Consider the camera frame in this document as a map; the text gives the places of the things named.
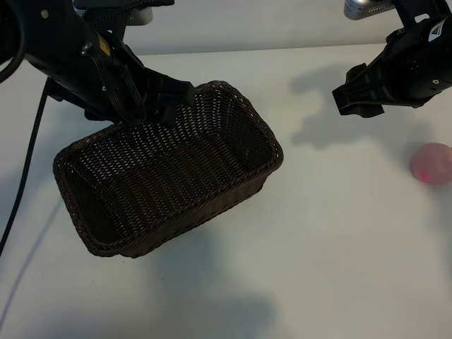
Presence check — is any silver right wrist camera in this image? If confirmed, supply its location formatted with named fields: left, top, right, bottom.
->
left=344, top=0, right=398, bottom=20

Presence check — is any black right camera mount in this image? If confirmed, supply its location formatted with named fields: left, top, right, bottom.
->
left=391, top=0, right=437, bottom=31

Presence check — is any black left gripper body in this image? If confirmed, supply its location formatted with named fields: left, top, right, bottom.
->
left=20, top=0, right=167, bottom=125

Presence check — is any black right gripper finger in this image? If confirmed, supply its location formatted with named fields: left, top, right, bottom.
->
left=347, top=64, right=370, bottom=85
left=331, top=79, right=385, bottom=117

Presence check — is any black flat gripper cable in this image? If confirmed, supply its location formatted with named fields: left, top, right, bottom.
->
left=90, top=49, right=148, bottom=125

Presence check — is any pink peach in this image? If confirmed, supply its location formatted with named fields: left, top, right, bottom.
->
left=410, top=141, right=452, bottom=185

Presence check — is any dark brown wicker basket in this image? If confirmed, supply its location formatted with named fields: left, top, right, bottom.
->
left=52, top=80, right=285, bottom=259

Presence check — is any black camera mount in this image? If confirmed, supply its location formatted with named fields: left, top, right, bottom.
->
left=391, top=0, right=437, bottom=31
left=72, top=0, right=176, bottom=11

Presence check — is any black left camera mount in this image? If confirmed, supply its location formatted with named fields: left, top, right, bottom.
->
left=72, top=0, right=176, bottom=11

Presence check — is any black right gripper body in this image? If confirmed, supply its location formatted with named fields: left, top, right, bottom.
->
left=367, top=12, right=452, bottom=109

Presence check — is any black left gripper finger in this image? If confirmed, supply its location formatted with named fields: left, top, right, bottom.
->
left=155, top=105, right=177, bottom=129
left=155, top=72, right=196, bottom=106

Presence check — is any black braided cable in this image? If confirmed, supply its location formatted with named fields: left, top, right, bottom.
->
left=0, top=80, right=49, bottom=256

